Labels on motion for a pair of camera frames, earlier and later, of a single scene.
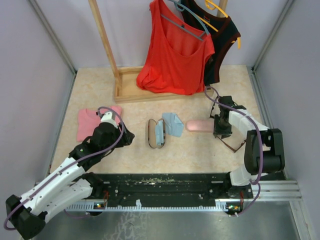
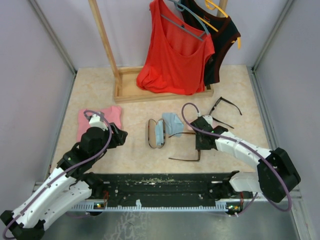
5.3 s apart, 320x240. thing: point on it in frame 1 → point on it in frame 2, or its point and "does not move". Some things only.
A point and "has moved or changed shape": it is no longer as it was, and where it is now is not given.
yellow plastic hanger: x=211 y=5 does not move
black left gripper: x=126 y=138 → x=118 y=137
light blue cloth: x=173 y=125 does not move
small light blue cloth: x=159 y=133 does not move
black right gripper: x=219 y=131 → x=200 y=146
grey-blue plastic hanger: x=180 y=6 does not move
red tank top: x=177 y=60 does not move
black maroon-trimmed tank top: x=223 y=40 does not move
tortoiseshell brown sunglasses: x=229 y=147 has moved or changed shape
